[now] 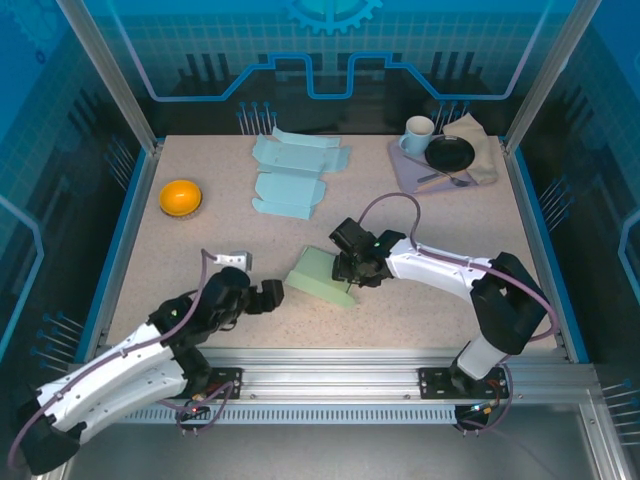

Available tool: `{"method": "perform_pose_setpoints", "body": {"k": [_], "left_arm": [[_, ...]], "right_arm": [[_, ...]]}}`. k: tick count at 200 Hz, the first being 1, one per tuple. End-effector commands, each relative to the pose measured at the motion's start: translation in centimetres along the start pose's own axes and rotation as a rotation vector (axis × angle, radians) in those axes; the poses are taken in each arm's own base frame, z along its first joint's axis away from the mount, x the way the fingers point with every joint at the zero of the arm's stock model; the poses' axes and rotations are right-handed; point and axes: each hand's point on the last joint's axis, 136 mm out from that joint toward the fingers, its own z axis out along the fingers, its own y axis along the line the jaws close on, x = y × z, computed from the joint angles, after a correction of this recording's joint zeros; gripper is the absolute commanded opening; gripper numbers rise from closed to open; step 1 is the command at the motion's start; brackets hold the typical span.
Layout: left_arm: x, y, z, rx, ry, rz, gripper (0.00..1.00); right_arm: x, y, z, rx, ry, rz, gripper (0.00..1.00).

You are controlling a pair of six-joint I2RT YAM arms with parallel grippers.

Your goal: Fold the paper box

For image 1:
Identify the green paper box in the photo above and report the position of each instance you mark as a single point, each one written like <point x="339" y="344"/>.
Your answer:
<point x="312" y="275"/>

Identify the light blue paper box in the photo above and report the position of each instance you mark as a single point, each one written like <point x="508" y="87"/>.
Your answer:
<point x="290" y="190"/>

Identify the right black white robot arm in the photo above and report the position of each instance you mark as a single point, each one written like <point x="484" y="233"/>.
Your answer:
<point x="505" y="305"/>

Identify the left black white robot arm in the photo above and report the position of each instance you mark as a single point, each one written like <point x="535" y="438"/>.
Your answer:
<point x="110" y="370"/>

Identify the lavender tray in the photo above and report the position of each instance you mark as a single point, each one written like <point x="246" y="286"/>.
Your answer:
<point x="407" y="172"/>

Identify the orange bowl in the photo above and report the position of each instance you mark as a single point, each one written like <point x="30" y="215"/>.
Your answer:
<point x="181" y="197"/>

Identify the metal fork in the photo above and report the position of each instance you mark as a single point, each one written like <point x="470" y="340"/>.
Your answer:
<point x="440" y="172"/>

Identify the light blue mug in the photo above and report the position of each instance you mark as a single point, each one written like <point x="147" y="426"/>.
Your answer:
<point x="417" y="140"/>

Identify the black plate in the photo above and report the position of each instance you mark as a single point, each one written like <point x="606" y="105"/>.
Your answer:
<point x="450" y="152"/>

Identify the beige cloth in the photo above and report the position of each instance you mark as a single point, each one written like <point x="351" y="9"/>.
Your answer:
<point x="480" y="150"/>

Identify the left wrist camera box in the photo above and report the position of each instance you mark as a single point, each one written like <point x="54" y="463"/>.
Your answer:
<point x="232" y="259"/>

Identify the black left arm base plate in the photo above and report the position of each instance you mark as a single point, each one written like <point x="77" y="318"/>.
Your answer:
<point x="221" y="374"/>

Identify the aluminium mounting rail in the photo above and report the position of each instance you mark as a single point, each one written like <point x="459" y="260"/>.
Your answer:
<point x="330" y="370"/>

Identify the aluminium table side rail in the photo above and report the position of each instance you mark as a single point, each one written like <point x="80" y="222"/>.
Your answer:
<point x="125" y="240"/>
<point x="537" y="240"/>

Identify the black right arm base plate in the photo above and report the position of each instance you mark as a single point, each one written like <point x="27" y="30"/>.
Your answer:
<point x="435" y="382"/>

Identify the aluminium frame post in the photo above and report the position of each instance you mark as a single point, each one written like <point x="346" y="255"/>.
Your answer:
<point x="550" y="75"/>
<point x="110" y="75"/>

